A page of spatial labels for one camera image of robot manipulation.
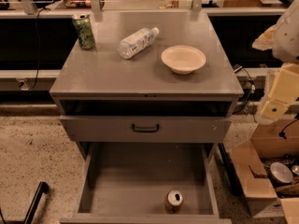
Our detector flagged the white bowl in box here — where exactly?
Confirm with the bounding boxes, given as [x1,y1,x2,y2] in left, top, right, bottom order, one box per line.
[270,162,293,184]

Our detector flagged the black cable on left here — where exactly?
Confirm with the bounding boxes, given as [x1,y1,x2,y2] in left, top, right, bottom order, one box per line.
[30,7,50,91]

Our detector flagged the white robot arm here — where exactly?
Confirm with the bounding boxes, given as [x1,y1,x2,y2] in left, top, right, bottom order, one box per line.
[259,0,299,120]

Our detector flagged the black cables on right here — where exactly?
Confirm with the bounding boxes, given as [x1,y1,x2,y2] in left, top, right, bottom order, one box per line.
[233,63,257,115]

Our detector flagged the clear plastic water bottle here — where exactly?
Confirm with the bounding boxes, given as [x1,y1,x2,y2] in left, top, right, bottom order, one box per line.
[118,27,160,60]

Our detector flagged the grey drawer cabinet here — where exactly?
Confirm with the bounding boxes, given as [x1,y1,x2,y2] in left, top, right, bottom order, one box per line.
[49,10,245,224]

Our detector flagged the black drawer handle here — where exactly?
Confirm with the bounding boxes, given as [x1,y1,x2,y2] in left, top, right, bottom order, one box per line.
[131,124,160,133]

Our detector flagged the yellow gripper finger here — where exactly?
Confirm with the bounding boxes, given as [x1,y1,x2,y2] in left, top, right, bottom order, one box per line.
[260,100,289,120]

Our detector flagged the open grey bottom drawer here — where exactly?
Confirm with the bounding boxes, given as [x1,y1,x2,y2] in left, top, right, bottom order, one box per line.
[60,143,232,224]

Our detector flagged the cardboard box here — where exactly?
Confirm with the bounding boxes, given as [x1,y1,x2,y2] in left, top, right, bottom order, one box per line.
[230,119,299,224]

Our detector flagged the black bar on floor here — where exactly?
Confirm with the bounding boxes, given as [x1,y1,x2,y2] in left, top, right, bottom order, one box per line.
[22,182,49,224]

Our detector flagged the closed grey drawer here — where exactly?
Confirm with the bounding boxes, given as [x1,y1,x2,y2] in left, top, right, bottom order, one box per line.
[60,116,231,143]

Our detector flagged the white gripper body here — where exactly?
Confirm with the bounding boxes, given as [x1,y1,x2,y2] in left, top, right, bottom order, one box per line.
[268,63,299,105]

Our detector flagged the orange soda can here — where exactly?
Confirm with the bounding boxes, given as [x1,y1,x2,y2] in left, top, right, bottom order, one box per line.
[164,189,184,213]

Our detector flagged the green soda can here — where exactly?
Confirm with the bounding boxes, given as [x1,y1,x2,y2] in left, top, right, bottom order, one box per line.
[72,14,95,49]

